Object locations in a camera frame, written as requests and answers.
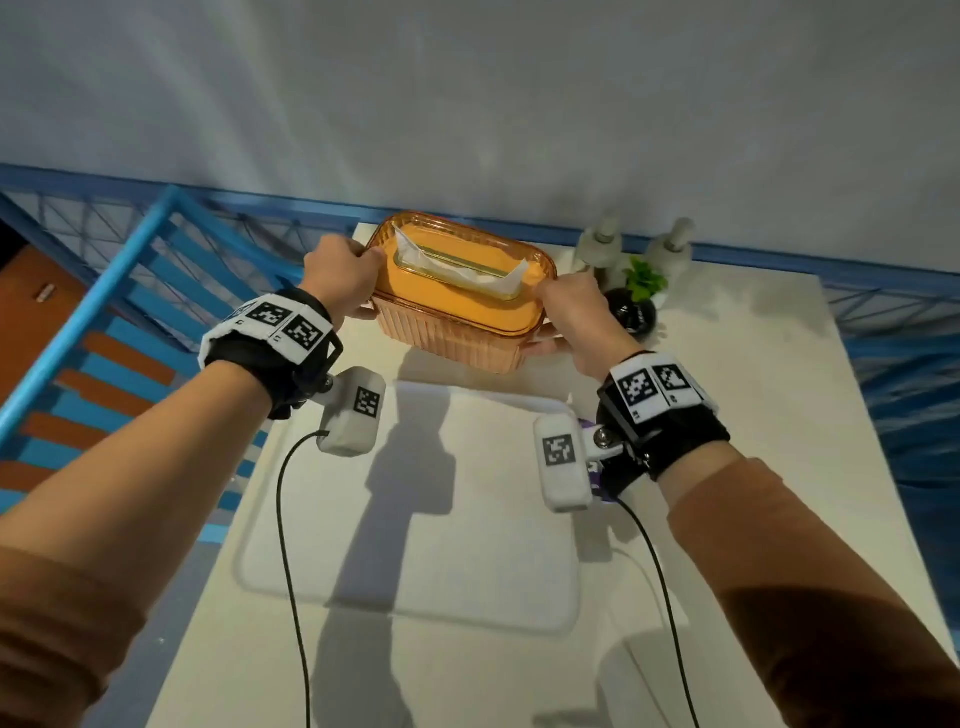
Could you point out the person's left hand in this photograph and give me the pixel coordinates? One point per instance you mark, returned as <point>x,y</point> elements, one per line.
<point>339,276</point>

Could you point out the person's right hand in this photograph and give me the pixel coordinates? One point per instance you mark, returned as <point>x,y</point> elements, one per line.
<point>585,322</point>

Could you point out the person's right thumb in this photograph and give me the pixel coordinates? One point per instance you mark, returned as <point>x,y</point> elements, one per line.
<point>541,346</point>

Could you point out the person's left thumb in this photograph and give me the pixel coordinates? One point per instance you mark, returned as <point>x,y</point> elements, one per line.
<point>367,311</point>

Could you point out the orange transparent tissue box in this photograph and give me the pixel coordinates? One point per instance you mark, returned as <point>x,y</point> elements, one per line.
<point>457,304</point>

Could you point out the person's left forearm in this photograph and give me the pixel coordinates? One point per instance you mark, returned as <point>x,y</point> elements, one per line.
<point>112,517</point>

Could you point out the person's right forearm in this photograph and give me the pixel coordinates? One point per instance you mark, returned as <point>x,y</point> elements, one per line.
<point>810,600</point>

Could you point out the black wristband with marker tags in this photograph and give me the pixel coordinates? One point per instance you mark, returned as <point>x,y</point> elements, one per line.
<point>660,409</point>
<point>279,337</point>

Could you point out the small plant in black pot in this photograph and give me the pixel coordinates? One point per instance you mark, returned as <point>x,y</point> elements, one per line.
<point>634,311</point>

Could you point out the white tissue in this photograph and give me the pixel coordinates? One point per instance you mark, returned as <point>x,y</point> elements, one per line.
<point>465,271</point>

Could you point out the white pump bottle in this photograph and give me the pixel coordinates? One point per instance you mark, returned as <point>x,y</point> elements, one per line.
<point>671,251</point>
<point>600,247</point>

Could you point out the white tray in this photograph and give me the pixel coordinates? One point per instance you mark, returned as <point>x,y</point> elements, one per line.
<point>450,525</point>

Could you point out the blue metal railing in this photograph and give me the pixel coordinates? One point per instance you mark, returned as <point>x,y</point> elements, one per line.
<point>112,277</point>

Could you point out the orange and blue stairs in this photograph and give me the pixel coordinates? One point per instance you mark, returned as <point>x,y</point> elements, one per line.
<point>82,420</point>

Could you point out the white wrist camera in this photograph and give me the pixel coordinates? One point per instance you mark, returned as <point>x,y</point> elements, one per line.
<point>352,416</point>
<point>561,465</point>

